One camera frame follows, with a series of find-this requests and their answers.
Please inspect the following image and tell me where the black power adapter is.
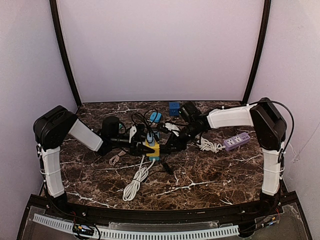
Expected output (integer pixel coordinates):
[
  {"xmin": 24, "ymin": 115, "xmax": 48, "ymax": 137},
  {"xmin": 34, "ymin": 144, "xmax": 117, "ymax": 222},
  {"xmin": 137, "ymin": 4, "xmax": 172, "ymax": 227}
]
[{"xmin": 160, "ymin": 144, "xmax": 173, "ymax": 175}]

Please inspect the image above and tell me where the yellow cube plug adapter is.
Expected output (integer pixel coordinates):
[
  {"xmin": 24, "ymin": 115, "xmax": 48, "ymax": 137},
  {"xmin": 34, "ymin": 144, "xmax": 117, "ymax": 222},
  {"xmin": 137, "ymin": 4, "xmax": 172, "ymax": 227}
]
[{"xmin": 145, "ymin": 140, "xmax": 160, "ymax": 160}]

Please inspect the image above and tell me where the light blue USB charger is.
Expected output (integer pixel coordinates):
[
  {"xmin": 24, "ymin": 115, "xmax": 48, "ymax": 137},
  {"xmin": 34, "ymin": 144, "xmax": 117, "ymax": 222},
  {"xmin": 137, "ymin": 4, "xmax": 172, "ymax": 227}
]
[{"xmin": 146, "ymin": 132, "xmax": 155, "ymax": 146}]

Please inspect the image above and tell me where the teal power strip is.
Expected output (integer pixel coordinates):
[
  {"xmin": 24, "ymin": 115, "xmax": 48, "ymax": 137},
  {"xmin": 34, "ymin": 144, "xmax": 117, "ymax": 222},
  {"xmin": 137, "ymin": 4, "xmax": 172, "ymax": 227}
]
[{"xmin": 145, "ymin": 129, "xmax": 160, "ymax": 161}]

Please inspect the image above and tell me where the black USB cable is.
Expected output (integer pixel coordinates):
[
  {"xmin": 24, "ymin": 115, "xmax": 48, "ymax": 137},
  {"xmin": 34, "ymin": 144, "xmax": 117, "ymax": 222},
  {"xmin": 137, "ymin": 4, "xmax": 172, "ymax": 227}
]
[{"xmin": 131, "ymin": 108, "xmax": 163, "ymax": 143}]

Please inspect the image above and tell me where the white power strip cord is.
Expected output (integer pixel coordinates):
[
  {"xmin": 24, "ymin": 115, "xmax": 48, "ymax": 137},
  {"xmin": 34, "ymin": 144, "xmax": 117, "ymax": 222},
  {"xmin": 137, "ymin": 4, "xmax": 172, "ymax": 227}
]
[{"xmin": 121, "ymin": 156, "xmax": 156, "ymax": 202}]

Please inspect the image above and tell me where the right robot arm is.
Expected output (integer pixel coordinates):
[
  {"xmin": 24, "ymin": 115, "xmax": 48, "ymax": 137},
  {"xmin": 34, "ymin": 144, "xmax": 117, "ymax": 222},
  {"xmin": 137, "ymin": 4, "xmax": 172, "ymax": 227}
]
[{"xmin": 160, "ymin": 97, "xmax": 291, "ymax": 196}]

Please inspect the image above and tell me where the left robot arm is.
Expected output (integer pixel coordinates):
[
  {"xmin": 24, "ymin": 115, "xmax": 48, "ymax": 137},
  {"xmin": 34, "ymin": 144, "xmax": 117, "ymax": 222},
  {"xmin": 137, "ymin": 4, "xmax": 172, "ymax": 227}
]
[{"xmin": 33, "ymin": 105, "xmax": 154, "ymax": 199}]

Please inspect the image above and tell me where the blue small charger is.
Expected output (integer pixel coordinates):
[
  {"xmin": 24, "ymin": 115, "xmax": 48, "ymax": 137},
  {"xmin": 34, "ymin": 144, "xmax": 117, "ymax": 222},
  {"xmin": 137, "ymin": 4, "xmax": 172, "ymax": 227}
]
[{"xmin": 149, "ymin": 112, "xmax": 162, "ymax": 123}]

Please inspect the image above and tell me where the dark blue cube adapter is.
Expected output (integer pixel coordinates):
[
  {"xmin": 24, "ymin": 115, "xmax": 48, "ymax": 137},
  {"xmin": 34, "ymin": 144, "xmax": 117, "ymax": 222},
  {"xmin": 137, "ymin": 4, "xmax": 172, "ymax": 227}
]
[{"xmin": 169, "ymin": 102, "xmax": 180, "ymax": 117}]

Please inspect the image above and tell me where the purple power strip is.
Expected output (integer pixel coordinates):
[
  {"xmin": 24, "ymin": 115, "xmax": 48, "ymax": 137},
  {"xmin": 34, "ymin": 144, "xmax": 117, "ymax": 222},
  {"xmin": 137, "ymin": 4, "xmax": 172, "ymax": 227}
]
[{"xmin": 223, "ymin": 132, "xmax": 251, "ymax": 151}]

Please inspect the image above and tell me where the pink white charging cable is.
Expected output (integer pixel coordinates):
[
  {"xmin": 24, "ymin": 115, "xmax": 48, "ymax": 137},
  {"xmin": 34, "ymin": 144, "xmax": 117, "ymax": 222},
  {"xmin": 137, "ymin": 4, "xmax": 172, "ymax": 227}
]
[{"xmin": 109, "ymin": 151, "xmax": 127, "ymax": 166}]

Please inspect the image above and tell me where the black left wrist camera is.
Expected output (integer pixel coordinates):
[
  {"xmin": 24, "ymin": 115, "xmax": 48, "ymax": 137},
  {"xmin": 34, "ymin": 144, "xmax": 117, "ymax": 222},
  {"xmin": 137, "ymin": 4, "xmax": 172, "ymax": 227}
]
[{"xmin": 100, "ymin": 116, "xmax": 120, "ymax": 138}]

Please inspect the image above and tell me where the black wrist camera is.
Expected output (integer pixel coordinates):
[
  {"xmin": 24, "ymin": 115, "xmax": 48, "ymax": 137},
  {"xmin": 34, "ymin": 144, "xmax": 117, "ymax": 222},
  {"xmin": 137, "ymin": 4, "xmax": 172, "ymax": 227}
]
[
  {"xmin": 100, "ymin": 116, "xmax": 120, "ymax": 138},
  {"xmin": 178, "ymin": 101, "xmax": 201, "ymax": 123}
]

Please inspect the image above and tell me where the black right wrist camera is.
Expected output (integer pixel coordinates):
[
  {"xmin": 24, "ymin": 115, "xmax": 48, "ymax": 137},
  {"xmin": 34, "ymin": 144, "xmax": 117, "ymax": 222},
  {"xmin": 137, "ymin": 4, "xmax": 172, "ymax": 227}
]
[{"xmin": 178, "ymin": 101, "xmax": 201, "ymax": 123}]

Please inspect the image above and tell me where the black front rail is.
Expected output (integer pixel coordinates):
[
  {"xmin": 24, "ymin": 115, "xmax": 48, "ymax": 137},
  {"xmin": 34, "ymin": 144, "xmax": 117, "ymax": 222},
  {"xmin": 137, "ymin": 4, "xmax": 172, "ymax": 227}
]
[{"xmin": 29, "ymin": 191, "xmax": 298, "ymax": 227}]

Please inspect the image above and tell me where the white slotted cable duct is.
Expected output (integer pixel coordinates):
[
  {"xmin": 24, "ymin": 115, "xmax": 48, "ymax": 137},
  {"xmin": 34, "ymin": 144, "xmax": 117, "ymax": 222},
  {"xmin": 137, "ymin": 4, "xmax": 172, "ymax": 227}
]
[{"xmin": 32, "ymin": 213, "xmax": 239, "ymax": 240}]

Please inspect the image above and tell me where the black frame post left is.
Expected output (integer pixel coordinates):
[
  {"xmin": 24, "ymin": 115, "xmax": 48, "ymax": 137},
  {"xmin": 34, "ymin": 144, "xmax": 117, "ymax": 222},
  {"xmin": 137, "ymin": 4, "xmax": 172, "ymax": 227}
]
[{"xmin": 49, "ymin": 0, "xmax": 82, "ymax": 108}]

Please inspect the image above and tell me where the black frame post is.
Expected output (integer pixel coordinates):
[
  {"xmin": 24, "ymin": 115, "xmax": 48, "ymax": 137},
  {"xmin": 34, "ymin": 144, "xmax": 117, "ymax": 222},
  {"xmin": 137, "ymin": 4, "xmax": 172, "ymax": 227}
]
[
  {"xmin": 241, "ymin": 0, "xmax": 272, "ymax": 104},
  {"xmin": 49, "ymin": 0, "xmax": 82, "ymax": 108}
]

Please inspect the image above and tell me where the black frame post right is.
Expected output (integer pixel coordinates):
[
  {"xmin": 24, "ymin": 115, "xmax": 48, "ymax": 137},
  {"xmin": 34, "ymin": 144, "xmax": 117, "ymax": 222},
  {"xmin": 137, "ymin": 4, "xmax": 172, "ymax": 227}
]
[{"xmin": 241, "ymin": 0, "xmax": 272, "ymax": 104}]

